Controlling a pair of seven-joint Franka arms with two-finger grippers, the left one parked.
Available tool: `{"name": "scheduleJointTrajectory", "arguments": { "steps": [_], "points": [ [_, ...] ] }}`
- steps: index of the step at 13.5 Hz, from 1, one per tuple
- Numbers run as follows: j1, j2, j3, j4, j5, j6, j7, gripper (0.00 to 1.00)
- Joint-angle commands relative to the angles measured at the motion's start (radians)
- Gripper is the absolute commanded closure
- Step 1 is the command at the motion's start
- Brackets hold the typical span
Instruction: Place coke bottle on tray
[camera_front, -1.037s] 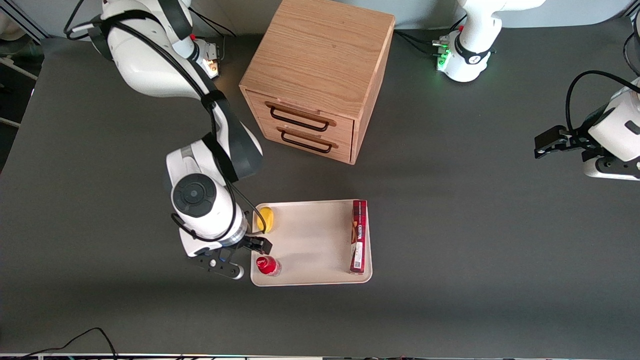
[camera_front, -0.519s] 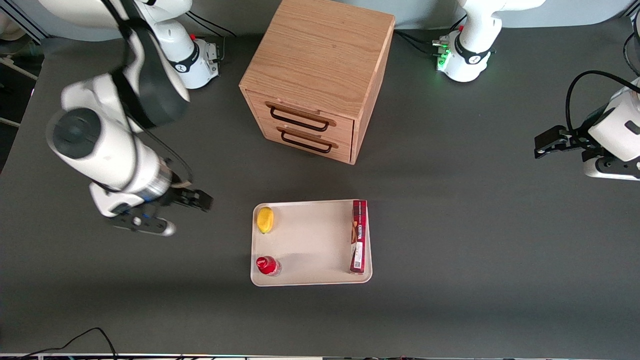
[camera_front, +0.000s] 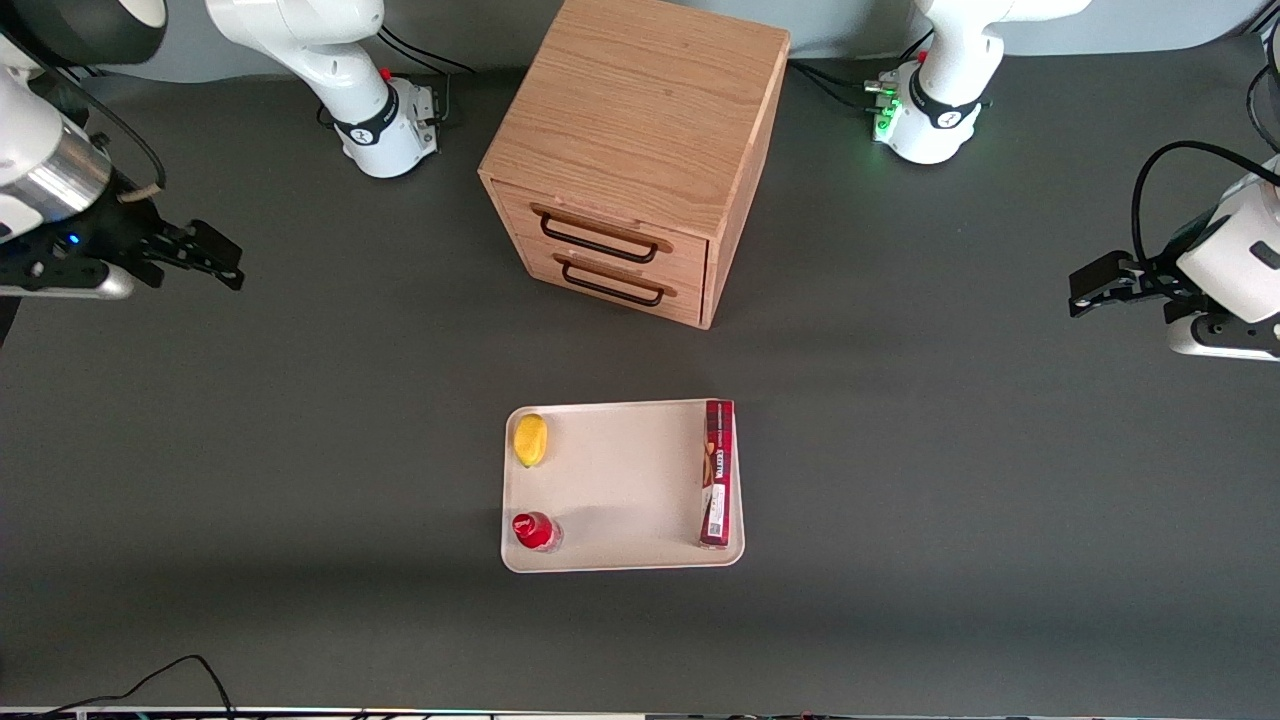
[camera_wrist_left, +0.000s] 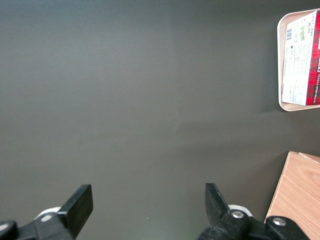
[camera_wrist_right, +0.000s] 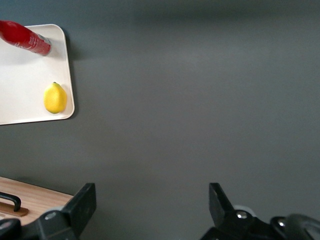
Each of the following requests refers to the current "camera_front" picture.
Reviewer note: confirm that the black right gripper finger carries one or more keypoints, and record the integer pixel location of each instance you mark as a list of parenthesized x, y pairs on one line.
[(205, 270), (210, 244)]

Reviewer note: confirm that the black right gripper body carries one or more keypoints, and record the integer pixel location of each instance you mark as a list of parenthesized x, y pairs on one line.
[(112, 232)]

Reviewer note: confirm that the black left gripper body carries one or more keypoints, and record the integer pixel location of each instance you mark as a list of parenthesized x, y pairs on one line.
[(1150, 277)]

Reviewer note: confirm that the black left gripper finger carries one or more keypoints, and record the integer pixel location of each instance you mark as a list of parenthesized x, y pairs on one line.
[(1095, 302), (1100, 270)]

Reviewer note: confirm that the red coke bottle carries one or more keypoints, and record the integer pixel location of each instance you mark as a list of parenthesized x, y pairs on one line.
[(535, 530)]

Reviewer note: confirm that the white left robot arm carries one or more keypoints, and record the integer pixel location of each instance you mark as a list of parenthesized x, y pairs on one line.
[(945, 100)]

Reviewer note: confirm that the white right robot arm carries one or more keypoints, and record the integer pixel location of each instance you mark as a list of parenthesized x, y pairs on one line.
[(40, 170)]

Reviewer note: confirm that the beige plastic tray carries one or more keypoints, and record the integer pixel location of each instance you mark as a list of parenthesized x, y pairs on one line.
[(620, 490)]

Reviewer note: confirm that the wooden drawer front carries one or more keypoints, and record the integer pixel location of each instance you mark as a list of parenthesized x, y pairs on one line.
[(520, 215), (685, 305)]

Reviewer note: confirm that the yellow lemon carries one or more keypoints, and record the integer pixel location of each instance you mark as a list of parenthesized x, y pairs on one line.
[(530, 440)]

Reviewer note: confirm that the red cookie box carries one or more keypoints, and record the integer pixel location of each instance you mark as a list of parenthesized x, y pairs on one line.
[(718, 470)]

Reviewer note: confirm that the wooden drawer cabinet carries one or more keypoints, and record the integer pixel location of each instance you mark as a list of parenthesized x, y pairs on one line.
[(640, 100)]

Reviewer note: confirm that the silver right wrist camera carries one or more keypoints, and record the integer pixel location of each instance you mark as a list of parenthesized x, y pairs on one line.
[(100, 285)]

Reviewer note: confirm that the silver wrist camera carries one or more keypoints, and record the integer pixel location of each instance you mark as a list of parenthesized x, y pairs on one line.
[(1220, 345), (100, 285)]

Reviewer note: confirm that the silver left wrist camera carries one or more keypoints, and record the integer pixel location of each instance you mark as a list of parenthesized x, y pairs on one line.
[(1220, 345)]

